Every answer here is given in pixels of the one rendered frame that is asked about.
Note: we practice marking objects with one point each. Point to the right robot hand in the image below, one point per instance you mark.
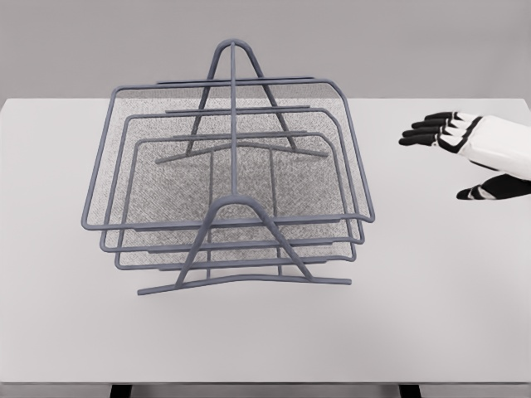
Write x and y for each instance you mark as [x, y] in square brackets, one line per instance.
[495, 141]

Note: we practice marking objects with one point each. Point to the large grey mesh tray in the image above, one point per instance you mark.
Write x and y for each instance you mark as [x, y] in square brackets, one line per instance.
[145, 103]

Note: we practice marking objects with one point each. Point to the small grey mesh tray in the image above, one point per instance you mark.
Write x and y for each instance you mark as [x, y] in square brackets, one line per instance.
[166, 257]

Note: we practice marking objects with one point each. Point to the medium grey mesh tray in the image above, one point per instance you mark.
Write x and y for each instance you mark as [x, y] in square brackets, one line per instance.
[145, 239]

